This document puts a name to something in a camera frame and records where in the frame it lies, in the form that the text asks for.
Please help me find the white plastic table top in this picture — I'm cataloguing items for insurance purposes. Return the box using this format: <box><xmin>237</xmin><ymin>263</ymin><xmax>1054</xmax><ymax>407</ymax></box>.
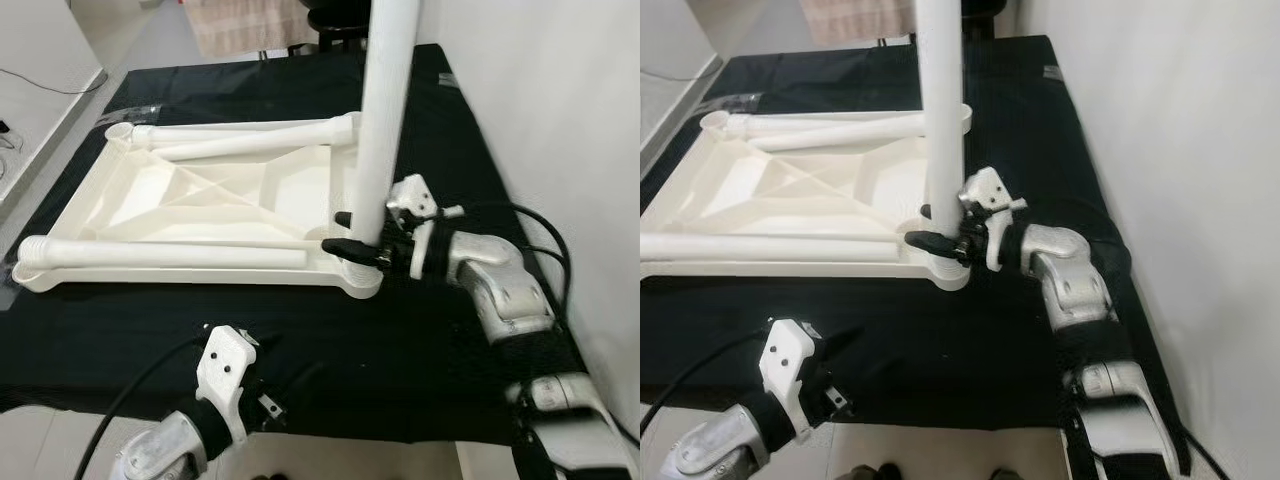
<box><xmin>640</xmin><ymin>105</ymin><xmax>973</xmax><ymax>293</ymax></box>
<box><xmin>10</xmin><ymin>112</ymin><xmax>389</xmax><ymax>301</ymax></box>

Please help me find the black round stool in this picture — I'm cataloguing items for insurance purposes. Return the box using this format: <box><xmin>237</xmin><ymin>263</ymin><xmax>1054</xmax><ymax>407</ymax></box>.
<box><xmin>960</xmin><ymin>0</ymin><xmax>1001</xmax><ymax>41</ymax></box>
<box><xmin>305</xmin><ymin>0</ymin><xmax>373</xmax><ymax>51</ymax></box>

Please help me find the beige fringed table cloth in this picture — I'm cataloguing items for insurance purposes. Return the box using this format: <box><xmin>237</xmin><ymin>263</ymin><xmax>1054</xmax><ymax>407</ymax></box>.
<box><xmin>180</xmin><ymin>0</ymin><xmax>313</xmax><ymax>58</ymax></box>
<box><xmin>800</xmin><ymin>0</ymin><xmax>916</xmax><ymax>46</ymax></box>

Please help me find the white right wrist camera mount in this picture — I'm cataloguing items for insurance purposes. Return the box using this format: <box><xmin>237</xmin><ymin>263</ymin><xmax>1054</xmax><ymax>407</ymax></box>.
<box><xmin>958</xmin><ymin>166</ymin><xmax>1029</xmax><ymax>273</ymax></box>
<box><xmin>385</xmin><ymin>174</ymin><xmax>466</xmax><ymax>279</ymax></box>

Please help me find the long black wall cable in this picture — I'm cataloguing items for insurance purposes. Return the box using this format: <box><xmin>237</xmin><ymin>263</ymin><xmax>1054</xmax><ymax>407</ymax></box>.
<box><xmin>640</xmin><ymin>66</ymin><xmax>723</xmax><ymax>83</ymax></box>
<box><xmin>0</xmin><ymin>66</ymin><xmax>107</xmax><ymax>97</ymax></box>

